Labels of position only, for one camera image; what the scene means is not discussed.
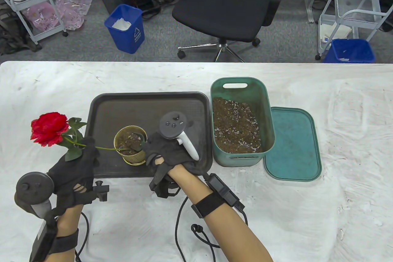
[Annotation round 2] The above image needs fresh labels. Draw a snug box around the person's left hand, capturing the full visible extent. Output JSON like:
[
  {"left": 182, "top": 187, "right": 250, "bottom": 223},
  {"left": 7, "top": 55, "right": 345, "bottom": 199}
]
[{"left": 48, "top": 137, "right": 100, "bottom": 216}]

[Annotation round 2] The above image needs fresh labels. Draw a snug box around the person's right hand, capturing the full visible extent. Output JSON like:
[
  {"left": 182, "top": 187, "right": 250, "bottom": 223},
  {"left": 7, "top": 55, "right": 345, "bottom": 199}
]
[{"left": 143, "top": 132, "right": 212, "bottom": 193}]

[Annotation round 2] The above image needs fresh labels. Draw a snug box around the green garden trowel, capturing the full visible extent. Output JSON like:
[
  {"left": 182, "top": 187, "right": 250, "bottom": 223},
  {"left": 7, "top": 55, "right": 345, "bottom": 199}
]
[{"left": 130, "top": 133, "right": 148, "bottom": 152}]

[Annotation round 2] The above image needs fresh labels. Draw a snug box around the brown potting mix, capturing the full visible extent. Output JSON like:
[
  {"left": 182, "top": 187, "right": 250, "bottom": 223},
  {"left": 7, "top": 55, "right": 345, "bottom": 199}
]
[
  {"left": 118, "top": 135, "right": 145, "bottom": 155},
  {"left": 212, "top": 97, "right": 262, "bottom": 154}
]

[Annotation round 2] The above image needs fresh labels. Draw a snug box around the red artificial rose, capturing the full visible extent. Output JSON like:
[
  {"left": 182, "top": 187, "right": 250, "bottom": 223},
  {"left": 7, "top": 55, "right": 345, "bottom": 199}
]
[{"left": 31, "top": 112, "right": 135, "bottom": 162}]

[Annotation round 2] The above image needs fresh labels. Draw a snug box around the teal plastic bin lid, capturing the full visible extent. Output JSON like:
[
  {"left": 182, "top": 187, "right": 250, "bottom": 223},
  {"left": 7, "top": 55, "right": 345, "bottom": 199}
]
[{"left": 265, "top": 107, "right": 322, "bottom": 182}]

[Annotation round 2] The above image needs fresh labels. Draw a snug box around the person's right forearm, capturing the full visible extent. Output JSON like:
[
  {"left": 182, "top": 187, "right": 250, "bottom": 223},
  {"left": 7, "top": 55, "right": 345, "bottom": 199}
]
[{"left": 167, "top": 165, "right": 274, "bottom": 262}]

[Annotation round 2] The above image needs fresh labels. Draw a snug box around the gold ribbed flower pot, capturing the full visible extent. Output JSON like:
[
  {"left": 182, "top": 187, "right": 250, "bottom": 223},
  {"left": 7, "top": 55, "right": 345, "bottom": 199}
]
[{"left": 114, "top": 126, "right": 148, "bottom": 166}]

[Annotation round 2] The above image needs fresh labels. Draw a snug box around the dark grey handheld controller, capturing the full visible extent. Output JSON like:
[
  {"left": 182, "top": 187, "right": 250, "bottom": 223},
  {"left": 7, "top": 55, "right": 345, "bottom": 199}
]
[{"left": 14, "top": 172, "right": 55, "bottom": 218}]

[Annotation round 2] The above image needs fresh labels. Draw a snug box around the dark brown plastic tray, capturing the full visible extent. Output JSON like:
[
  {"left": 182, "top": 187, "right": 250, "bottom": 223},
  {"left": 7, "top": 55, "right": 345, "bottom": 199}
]
[{"left": 81, "top": 92, "right": 214, "bottom": 179}]

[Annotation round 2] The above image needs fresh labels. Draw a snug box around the teal plastic storage bin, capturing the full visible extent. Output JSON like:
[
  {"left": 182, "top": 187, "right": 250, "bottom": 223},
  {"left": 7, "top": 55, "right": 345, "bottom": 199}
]
[{"left": 210, "top": 77, "right": 276, "bottom": 168}]

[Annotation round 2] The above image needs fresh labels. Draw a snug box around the blue bin with white symbol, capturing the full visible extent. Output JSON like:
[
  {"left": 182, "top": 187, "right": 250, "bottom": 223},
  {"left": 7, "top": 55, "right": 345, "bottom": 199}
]
[{"left": 104, "top": 4, "right": 145, "bottom": 54}]

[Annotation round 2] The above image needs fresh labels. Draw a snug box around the white crumpled paper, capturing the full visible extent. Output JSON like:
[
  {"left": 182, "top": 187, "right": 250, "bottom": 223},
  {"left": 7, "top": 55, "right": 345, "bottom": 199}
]
[{"left": 111, "top": 18, "right": 132, "bottom": 30}]

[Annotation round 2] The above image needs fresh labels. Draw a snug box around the dark backpack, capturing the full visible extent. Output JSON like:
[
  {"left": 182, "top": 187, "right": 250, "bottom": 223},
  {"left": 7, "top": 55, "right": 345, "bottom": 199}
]
[{"left": 0, "top": 2, "right": 42, "bottom": 55}]

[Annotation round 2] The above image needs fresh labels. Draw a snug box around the black office chair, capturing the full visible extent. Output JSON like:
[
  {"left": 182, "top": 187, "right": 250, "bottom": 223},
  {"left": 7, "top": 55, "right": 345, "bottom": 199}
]
[{"left": 166, "top": 0, "right": 290, "bottom": 62}]

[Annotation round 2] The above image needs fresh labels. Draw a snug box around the pink plastic bag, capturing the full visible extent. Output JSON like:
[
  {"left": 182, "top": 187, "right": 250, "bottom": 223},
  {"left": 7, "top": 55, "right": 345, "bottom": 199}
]
[
  {"left": 55, "top": 0, "right": 93, "bottom": 30},
  {"left": 23, "top": 1, "right": 59, "bottom": 32}
]

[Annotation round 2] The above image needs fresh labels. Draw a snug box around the plain blue waste bin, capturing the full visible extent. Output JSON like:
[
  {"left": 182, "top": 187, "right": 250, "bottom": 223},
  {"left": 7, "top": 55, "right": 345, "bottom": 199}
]
[{"left": 324, "top": 38, "right": 375, "bottom": 63}]

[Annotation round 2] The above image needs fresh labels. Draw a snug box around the white handled grey controller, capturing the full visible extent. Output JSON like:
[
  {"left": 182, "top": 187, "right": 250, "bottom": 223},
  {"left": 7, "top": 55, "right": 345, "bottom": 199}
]
[{"left": 159, "top": 111, "right": 199, "bottom": 161}]

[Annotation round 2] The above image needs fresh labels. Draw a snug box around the black mount bracket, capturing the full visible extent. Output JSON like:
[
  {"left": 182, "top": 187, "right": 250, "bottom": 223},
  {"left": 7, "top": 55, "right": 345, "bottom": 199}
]
[
  {"left": 94, "top": 181, "right": 110, "bottom": 201},
  {"left": 154, "top": 179, "right": 181, "bottom": 198}
]

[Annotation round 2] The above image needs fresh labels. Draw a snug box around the black cable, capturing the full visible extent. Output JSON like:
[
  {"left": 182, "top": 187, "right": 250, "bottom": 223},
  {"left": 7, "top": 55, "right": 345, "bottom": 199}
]
[
  {"left": 75, "top": 212, "right": 89, "bottom": 262},
  {"left": 175, "top": 197, "right": 248, "bottom": 262}
]

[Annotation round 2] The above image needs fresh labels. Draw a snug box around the black wrist strap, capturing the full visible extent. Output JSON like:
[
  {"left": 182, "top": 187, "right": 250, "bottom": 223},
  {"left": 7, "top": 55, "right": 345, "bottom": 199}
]
[
  {"left": 49, "top": 228, "right": 80, "bottom": 255},
  {"left": 191, "top": 193, "right": 226, "bottom": 218}
]

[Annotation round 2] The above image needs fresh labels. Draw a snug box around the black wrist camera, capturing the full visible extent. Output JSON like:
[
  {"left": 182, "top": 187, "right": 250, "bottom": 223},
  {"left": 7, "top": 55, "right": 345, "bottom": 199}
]
[{"left": 205, "top": 174, "right": 246, "bottom": 212}]

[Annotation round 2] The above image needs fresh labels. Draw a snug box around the grey wrist camera with label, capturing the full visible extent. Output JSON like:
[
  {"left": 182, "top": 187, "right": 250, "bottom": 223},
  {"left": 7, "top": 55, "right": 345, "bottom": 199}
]
[{"left": 29, "top": 221, "right": 57, "bottom": 262}]

